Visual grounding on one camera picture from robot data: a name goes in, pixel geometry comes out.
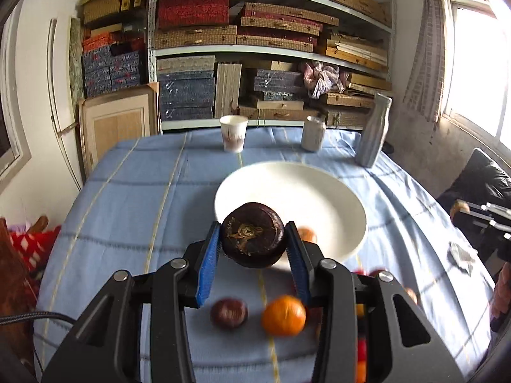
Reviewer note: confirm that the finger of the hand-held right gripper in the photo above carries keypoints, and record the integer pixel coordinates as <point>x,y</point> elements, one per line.
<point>491,208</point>
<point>501,226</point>

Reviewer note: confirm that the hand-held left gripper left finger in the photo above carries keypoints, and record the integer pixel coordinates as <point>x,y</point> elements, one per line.
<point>209,263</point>

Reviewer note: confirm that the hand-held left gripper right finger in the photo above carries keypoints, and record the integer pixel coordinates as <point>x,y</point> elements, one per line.
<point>299,271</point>

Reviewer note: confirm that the yellow-orange round fruit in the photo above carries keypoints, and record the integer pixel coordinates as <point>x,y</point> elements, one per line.
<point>459,208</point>

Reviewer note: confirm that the dark brown round fruit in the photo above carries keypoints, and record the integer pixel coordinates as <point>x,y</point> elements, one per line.
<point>251,231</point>
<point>228,313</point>

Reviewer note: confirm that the white oval plate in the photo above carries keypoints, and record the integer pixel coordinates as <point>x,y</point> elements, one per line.
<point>295,191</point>

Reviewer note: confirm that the orange tangerine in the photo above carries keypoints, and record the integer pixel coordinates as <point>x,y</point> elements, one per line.
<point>308,234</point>
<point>284,315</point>

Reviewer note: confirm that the crumpled white tissue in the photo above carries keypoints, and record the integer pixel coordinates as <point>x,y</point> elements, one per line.
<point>461,256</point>

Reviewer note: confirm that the blue checked tablecloth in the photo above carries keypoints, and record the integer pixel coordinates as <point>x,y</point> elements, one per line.
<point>139,207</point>

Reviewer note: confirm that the white paper cup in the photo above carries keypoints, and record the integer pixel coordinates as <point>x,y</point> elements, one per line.
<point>233,135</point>

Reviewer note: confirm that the silver drink can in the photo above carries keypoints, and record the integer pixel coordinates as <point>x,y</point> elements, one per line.
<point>313,135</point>

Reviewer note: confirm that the silver metal bottle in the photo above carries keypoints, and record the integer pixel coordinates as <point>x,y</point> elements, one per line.
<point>371,139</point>

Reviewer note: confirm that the bright window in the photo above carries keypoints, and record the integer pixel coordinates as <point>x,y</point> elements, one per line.
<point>479,60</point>

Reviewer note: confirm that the wooden cabinet door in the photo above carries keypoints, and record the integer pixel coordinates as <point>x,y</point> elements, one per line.
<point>115,127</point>

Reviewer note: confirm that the patterned curtain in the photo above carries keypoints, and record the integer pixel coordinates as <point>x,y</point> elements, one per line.
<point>427,48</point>

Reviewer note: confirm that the red white patterned cloth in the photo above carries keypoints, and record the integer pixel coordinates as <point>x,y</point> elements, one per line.
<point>28,247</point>

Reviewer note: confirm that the pink cloth bundle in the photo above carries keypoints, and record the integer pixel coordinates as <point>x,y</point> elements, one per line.
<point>319,75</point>

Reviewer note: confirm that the pile of blue yellow boxes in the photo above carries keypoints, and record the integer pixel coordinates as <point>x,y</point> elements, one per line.
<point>107,68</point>

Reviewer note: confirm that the shelf of stacked boxes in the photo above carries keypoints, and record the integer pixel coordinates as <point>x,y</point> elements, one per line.
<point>275,50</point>

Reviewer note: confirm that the white leaning board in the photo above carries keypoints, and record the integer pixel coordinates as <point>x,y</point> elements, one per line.
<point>60,87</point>

